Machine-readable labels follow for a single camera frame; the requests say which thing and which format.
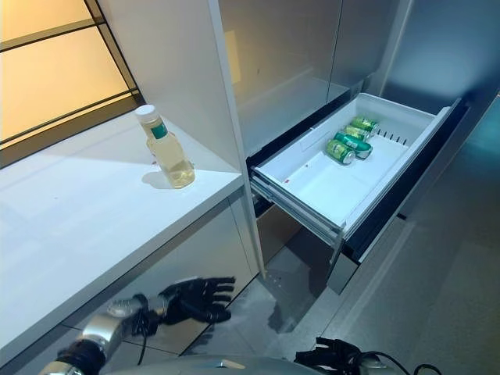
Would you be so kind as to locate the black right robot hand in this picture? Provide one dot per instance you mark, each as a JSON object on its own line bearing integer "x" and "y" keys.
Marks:
{"x": 332, "y": 354}

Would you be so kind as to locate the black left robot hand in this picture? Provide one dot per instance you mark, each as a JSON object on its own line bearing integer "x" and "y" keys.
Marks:
{"x": 195, "y": 298}

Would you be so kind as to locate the white fridge drawer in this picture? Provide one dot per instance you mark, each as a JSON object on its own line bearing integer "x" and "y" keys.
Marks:
{"x": 351, "y": 176}

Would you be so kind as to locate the stainless steel fridge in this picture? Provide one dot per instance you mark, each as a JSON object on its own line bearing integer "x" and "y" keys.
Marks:
{"x": 312, "y": 97}

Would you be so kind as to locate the white counter cabinet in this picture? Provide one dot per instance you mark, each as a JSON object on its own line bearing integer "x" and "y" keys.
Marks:
{"x": 117, "y": 195}

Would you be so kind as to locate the clear bottle yellow drink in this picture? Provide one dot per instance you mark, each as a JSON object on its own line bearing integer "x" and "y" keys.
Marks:
{"x": 168, "y": 150}

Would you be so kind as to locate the green drink can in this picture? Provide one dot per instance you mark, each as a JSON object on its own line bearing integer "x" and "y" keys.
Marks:
{"x": 353, "y": 143}
{"x": 356, "y": 132}
{"x": 365, "y": 124}
{"x": 340, "y": 149}

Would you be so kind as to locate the black framed window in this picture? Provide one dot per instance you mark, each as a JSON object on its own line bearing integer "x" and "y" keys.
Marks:
{"x": 58, "y": 66}

